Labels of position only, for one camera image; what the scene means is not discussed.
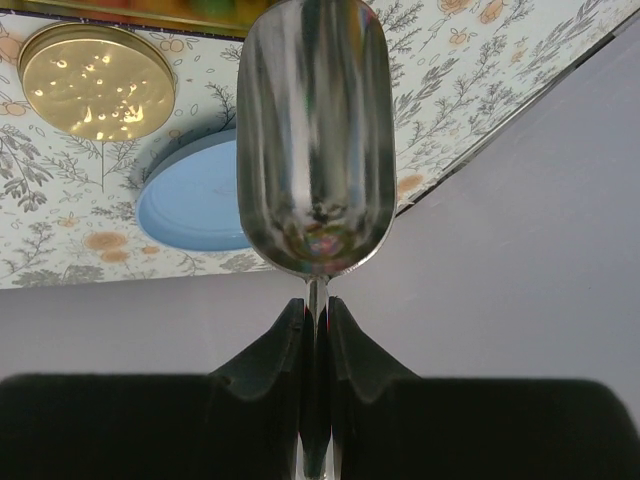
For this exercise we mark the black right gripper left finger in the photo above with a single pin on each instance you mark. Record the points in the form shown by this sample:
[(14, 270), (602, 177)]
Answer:
[(239, 421)]

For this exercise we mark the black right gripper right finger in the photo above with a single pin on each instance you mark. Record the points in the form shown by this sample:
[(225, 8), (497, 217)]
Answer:
[(389, 423)]

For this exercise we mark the silver metal scoop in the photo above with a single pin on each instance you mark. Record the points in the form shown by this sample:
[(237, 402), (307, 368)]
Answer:
[(316, 170)]

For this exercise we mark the tin of colourful star candies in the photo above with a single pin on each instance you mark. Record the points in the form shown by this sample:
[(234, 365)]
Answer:
[(232, 18)]

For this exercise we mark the blue plate on mat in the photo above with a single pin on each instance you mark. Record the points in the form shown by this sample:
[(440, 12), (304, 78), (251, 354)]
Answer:
[(189, 201)]

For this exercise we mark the gold round jar lid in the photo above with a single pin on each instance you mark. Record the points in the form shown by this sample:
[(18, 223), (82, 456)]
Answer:
[(96, 82)]

